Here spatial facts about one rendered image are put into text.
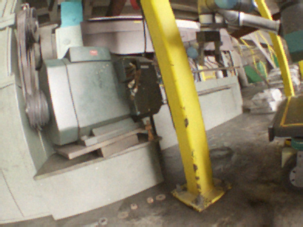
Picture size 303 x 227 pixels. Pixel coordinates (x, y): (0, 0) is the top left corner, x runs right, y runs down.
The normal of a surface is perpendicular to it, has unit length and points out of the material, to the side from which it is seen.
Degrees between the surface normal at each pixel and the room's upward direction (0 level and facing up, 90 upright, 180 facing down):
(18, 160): 90
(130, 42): 90
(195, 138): 90
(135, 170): 90
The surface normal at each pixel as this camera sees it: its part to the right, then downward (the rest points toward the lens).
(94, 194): 0.42, -0.05
